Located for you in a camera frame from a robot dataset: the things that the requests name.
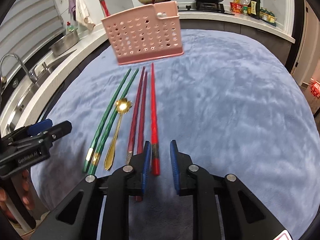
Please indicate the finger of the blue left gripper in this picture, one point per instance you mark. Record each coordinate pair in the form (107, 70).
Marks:
(39, 127)

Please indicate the chrome sink faucet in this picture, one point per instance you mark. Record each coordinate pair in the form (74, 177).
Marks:
(12, 64)

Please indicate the white hanging towel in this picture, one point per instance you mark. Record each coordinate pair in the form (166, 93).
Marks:
(82, 15)

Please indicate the clear plastic bottle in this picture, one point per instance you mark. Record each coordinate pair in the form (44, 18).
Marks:
(245, 4)

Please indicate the pink perforated utensil holder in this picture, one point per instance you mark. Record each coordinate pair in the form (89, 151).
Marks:
(137, 35)

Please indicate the green dish soap bottle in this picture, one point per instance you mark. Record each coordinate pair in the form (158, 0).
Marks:
(69, 28)

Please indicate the dark soy sauce bottle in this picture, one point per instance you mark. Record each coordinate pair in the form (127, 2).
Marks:
(255, 9)

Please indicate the dark red chopstick silver band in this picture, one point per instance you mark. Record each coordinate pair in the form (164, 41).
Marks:
(132, 134)

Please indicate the bright red chopstick gold band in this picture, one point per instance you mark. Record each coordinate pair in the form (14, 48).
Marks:
(154, 129)

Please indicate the red chopstick black band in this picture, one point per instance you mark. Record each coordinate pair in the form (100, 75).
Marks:
(104, 7)

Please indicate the steel pot by sink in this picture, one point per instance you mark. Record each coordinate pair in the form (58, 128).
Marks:
(65, 43)

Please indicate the gold flower spoon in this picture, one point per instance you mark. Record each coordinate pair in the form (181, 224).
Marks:
(122, 107)

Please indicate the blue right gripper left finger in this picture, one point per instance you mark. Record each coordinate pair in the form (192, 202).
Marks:
(146, 165)

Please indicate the red floor sign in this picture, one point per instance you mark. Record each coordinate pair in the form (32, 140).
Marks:
(315, 89)

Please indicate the purple hanging cloth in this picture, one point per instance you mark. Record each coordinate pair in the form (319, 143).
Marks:
(71, 8)

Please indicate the black gas stove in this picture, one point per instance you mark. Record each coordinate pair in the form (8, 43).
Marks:
(206, 7)

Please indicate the dark red chopstick plain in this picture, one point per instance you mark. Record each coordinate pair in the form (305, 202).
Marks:
(140, 147)

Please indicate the red seasoning packet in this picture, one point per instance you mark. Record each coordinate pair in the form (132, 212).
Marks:
(236, 7)

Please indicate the blue fleece table cloth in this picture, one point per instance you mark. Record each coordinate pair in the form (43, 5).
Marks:
(229, 103)

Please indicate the tray of small jars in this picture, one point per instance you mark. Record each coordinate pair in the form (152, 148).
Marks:
(268, 16)

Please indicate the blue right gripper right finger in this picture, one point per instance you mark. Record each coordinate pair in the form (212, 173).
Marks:
(175, 166)

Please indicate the person's left hand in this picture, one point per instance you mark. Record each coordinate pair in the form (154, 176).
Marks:
(24, 192)

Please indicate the white green ceramic spoon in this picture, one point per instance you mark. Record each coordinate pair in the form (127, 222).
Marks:
(161, 15)

